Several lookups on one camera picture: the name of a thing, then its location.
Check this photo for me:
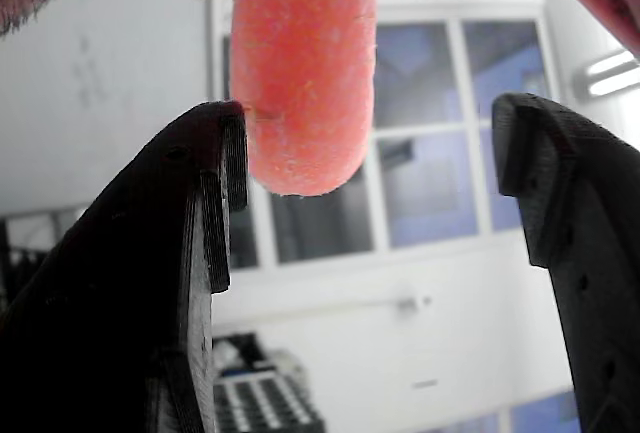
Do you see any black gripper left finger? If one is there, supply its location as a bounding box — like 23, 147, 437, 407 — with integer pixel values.
0, 99, 250, 433

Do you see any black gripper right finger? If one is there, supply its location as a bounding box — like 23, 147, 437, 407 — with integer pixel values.
491, 92, 640, 433

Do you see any orange baby carrot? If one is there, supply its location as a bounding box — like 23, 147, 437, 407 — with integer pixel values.
229, 0, 379, 198

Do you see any black slatted crate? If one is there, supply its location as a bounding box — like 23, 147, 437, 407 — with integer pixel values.
212, 332, 327, 433

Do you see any fluorescent tube light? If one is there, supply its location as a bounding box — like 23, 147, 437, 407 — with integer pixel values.
573, 47, 640, 100

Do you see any white framed window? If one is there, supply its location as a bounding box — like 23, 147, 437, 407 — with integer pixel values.
212, 0, 554, 269

